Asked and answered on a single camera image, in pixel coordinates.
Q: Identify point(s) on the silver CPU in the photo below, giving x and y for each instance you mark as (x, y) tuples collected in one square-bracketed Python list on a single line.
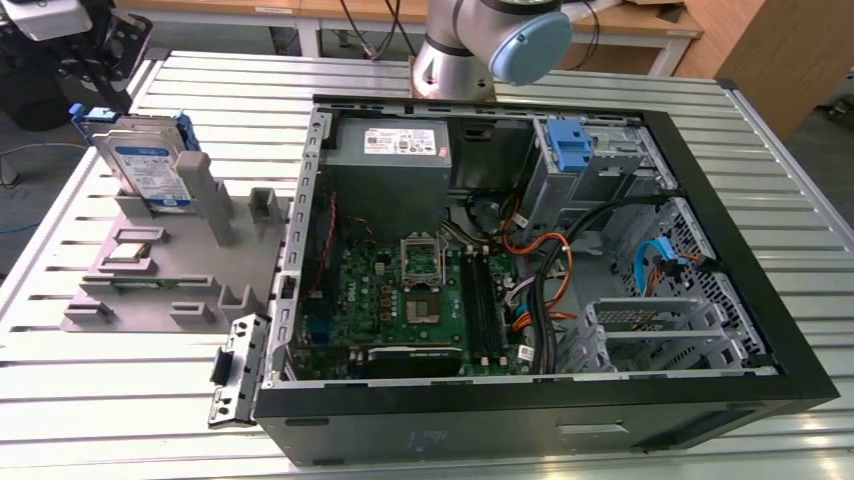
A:
[(126, 252)]

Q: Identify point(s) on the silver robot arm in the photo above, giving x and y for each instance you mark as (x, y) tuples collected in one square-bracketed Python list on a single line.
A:
[(453, 50)]

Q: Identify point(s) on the black graphics card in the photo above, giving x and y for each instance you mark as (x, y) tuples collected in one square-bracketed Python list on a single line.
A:
[(413, 362)]

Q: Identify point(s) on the wooden cabinet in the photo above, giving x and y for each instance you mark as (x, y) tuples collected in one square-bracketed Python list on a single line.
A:
[(787, 60)]

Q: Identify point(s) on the white table leg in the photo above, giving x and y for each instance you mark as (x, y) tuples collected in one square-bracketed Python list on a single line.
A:
[(8, 170)]

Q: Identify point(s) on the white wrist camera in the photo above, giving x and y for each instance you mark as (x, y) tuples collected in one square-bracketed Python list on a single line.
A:
[(46, 20)]

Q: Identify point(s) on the hard disk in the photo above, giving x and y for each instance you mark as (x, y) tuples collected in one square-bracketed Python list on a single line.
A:
[(142, 165)]

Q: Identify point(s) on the grey metal drive cage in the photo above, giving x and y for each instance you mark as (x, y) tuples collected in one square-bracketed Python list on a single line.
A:
[(587, 200)]

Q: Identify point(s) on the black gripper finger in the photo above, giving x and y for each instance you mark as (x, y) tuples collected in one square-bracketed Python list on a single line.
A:
[(129, 50)]

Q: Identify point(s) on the black mesh bin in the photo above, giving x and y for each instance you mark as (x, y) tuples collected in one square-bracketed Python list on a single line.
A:
[(33, 112)]

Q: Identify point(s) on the black PC case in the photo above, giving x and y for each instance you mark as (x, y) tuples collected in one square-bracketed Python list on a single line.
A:
[(467, 430)]

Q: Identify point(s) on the grey metal case bracket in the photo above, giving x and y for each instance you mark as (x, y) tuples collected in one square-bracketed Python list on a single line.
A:
[(249, 350)]

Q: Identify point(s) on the wooden top desk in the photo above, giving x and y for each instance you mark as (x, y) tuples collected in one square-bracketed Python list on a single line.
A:
[(640, 20)]

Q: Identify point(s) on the black chair base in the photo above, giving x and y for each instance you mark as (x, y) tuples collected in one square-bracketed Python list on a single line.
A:
[(842, 106)]

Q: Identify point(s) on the CPU socket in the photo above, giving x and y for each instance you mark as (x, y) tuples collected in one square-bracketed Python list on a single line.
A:
[(427, 307)]

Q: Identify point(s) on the metal disk bay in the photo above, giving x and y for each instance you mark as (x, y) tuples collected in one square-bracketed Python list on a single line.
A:
[(660, 334)]

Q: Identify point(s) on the grey power supply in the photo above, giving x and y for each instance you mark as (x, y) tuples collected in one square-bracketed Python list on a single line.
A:
[(387, 190)]

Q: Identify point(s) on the green RAM stick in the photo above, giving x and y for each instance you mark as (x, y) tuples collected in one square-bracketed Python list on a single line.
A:
[(142, 284)]

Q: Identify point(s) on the grey parts rack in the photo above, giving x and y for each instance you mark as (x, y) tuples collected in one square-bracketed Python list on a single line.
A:
[(187, 270)]

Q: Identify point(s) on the blue plastic bay latch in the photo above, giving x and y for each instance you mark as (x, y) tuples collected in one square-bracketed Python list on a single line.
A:
[(567, 145)]

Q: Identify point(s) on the green motherboard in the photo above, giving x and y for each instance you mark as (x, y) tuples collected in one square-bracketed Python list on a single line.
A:
[(353, 272)]

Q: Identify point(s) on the black RAM slot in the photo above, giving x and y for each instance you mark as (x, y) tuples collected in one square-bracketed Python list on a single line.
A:
[(489, 305), (473, 305)]

